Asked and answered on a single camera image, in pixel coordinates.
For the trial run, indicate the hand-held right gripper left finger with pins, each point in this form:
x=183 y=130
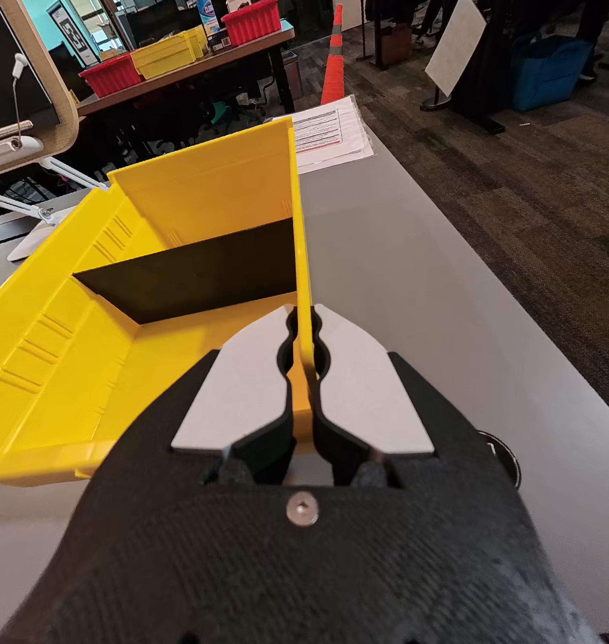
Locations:
x=234 y=397

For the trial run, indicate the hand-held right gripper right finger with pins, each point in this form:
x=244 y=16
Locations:
x=375 y=397

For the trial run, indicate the yellow divided plastic bin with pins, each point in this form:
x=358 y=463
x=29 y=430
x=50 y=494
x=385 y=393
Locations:
x=58 y=352

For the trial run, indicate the black round desk grommet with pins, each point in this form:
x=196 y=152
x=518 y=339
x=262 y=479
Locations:
x=505 y=458

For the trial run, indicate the black bin divider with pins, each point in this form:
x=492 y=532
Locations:
x=194 y=271

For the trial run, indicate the printed paper sheet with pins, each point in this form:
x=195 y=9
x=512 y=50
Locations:
x=319 y=136

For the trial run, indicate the orange traffic cone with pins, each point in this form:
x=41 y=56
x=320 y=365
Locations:
x=333 y=75

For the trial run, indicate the wooden background table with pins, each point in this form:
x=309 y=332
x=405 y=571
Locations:
x=209 y=63

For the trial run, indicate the red plastic bin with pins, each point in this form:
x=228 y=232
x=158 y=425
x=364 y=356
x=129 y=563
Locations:
x=251 y=22
x=111 y=75

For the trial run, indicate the white sign board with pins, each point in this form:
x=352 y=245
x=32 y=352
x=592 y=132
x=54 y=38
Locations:
x=458 y=45

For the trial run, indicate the wipes canister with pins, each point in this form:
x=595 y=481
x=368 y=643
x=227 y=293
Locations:
x=208 y=15

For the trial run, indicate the black and white tag sign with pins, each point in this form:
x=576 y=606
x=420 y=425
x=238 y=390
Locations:
x=75 y=35

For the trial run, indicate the wooden tablet stand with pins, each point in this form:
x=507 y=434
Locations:
x=12 y=60

